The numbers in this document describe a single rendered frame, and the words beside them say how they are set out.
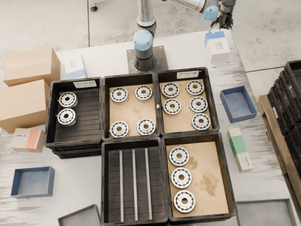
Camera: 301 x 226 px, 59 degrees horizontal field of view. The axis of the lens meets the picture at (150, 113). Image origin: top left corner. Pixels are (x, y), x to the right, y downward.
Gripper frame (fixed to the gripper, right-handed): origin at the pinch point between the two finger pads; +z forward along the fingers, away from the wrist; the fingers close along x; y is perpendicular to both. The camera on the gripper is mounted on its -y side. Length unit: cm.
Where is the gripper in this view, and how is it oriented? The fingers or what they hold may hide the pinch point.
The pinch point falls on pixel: (220, 31)
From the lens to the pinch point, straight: 182.5
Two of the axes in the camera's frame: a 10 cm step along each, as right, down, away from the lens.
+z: 0.6, 4.5, 8.9
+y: 1.3, 8.8, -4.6
